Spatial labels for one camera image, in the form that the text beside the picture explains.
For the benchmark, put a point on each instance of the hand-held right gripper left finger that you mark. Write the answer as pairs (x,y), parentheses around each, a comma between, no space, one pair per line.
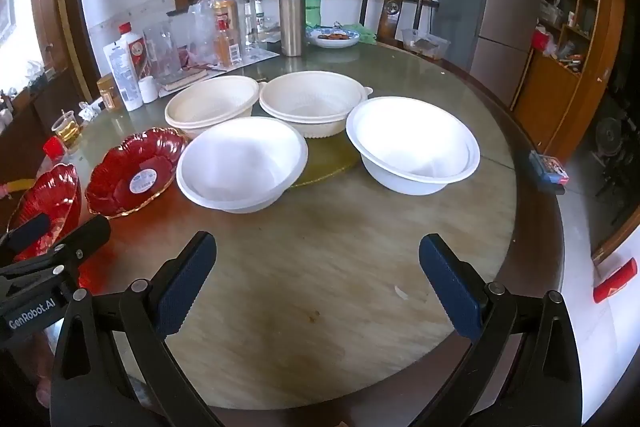
(187,287)

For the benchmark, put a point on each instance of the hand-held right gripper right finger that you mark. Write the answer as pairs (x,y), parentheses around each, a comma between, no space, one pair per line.
(452,292)

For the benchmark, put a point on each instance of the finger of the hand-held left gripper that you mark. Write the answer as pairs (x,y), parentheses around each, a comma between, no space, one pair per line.
(85,239)
(27,232)

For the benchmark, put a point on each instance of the red gold-rimmed scalloped plate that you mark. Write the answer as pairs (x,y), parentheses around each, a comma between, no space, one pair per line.
(115,177)
(50,194)

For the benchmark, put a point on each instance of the white disposable bowl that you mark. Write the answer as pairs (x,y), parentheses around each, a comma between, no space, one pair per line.
(410,132)
(235,162)

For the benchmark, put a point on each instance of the cream ribbed plastic bowl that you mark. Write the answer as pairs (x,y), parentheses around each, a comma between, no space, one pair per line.
(210,99)
(310,94)

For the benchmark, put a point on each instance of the pink and yellow hoop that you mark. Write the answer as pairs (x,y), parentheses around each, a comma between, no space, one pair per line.
(15,188)

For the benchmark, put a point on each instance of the red bottle cap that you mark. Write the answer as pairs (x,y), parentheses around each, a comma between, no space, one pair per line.
(54,148)

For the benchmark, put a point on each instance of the clear plastic cup of tea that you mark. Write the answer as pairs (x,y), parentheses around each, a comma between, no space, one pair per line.
(67,134)

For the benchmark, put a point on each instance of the crumpled clear plastic wrapper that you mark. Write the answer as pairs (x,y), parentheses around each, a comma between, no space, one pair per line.
(89,110)

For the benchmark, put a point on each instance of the dark wooden sideboard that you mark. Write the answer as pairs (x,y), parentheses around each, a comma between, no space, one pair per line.
(45,102)

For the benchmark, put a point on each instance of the amber jar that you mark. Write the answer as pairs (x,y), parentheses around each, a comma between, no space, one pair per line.
(107,94)

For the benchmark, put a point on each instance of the blue card box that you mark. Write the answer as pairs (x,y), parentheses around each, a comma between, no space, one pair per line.
(549,168)

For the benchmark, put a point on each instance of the small white jar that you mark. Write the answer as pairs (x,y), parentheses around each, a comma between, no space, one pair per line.
(148,91)

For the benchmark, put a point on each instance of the red pack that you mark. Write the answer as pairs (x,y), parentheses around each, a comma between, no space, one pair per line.
(616,281)

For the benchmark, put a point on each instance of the white lotion bottle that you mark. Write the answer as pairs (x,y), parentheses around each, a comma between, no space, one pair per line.
(125,79)

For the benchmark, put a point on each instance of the yellow round glass turntable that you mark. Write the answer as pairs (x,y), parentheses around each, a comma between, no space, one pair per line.
(325,162)

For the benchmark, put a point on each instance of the brown book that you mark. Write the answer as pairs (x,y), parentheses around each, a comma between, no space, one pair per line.
(185,79)

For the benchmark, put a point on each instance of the wooden shelf cabinet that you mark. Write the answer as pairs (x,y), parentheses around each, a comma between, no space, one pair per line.
(550,107)

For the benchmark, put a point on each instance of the black floor fan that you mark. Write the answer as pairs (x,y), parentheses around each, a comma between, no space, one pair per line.
(607,137)

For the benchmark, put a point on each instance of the small amber liquor bottle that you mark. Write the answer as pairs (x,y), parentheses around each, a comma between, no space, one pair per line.
(228,47)

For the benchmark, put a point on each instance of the clear plastic food container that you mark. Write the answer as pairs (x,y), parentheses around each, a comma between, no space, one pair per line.
(425,44)

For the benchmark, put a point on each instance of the orange-labelled clear bottle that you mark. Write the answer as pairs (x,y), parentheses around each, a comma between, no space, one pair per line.
(226,9)

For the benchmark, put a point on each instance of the green plastic bag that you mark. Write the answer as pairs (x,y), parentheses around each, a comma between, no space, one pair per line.
(366,33)

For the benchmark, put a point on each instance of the clear glass bottle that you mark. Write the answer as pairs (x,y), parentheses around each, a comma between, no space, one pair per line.
(259,19)

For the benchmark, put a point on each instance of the blue patterned plate with food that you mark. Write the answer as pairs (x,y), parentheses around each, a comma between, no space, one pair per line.
(332,39)

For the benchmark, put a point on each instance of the stainless steel thermos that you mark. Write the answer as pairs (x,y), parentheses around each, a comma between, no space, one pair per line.
(292,22)

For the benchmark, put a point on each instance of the grey refrigerator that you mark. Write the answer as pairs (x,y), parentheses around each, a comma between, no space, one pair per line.
(490,7)

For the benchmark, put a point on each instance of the dark wooden chair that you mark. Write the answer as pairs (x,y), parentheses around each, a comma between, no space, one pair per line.
(392,7)

